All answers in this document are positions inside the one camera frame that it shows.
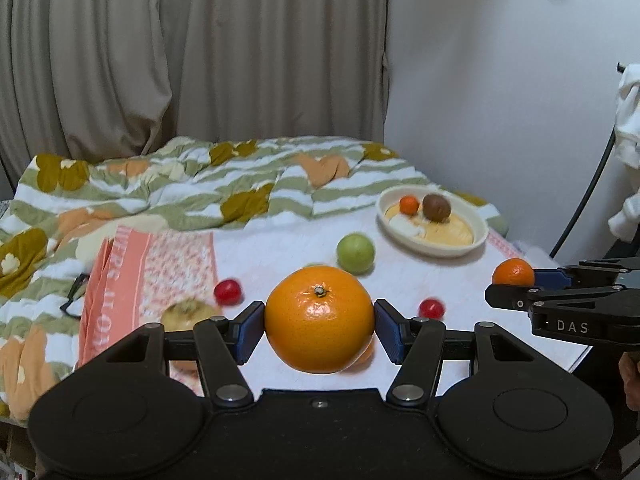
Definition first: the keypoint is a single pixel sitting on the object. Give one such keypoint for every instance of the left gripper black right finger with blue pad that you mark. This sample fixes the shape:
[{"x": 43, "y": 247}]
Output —
[{"x": 398, "y": 335}]

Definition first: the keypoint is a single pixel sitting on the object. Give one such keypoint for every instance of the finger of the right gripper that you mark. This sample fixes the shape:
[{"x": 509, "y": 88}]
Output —
[
  {"x": 591, "y": 274},
  {"x": 509, "y": 297}
]

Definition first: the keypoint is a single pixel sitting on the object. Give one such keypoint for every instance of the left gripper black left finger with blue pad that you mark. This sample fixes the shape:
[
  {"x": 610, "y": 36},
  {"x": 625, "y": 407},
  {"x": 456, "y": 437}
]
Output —
[{"x": 218, "y": 336}]

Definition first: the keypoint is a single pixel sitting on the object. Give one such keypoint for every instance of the small textured mandarin orange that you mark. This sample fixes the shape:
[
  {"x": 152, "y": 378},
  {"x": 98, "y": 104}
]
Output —
[{"x": 514, "y": 272}]

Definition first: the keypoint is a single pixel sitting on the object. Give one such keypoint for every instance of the large yellow apple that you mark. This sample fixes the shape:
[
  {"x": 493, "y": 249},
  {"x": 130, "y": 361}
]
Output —
[{"x": 185, "y": 314}]

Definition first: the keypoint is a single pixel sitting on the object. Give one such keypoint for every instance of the red cherry tomato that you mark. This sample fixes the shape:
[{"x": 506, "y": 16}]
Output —
[
  {"x": 432, "y": 308},
  {"x": 228, "y": 292}
]

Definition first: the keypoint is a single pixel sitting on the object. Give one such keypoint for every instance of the large smooth orange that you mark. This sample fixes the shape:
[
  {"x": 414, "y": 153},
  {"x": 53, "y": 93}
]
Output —
[{"x": 319, "y": 320}]

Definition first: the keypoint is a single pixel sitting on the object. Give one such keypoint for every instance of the brown kiwi fruit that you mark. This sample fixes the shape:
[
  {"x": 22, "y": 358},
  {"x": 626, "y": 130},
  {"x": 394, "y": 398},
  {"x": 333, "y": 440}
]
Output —
[{"x": 436, "y": 208}]

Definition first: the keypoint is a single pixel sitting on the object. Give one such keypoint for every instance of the tiny orange kumquat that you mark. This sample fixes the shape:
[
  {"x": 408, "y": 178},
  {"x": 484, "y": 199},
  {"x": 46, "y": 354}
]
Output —
[{"x": 409, "y": 205}]

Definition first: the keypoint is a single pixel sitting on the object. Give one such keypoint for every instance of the person's right hand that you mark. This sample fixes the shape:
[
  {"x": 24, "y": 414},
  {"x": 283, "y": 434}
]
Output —
[{"x": 629, "y": 372}]

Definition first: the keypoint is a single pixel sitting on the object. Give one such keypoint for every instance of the white hanging cloth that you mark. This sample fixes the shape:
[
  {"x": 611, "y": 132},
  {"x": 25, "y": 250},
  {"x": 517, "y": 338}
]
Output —
[{"x": 624, "y": 224}]

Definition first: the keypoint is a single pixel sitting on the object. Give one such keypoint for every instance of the cream ceramic bowl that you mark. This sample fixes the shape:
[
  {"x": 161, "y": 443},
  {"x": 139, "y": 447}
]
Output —
[{"x": 464, "y": 231}]

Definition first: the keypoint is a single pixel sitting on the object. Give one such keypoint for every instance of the pink floral towel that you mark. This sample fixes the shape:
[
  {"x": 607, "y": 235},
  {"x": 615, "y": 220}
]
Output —
[{"x": 139, "y": 274}]

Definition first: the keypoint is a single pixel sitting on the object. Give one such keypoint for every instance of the black eyeglasses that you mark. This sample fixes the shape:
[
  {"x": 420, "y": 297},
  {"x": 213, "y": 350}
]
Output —
[{"x": 75, "y": 292}]

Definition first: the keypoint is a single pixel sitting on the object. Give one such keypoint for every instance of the green striped floral blanket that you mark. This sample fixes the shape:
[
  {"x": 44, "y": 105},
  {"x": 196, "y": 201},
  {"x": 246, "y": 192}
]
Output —
[{"x": 63, "y": 206}]

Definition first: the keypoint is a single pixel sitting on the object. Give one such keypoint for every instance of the beige curtain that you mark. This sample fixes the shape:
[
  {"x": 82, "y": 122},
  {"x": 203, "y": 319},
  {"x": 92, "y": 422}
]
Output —
[{"x": 102, "y": 79}]

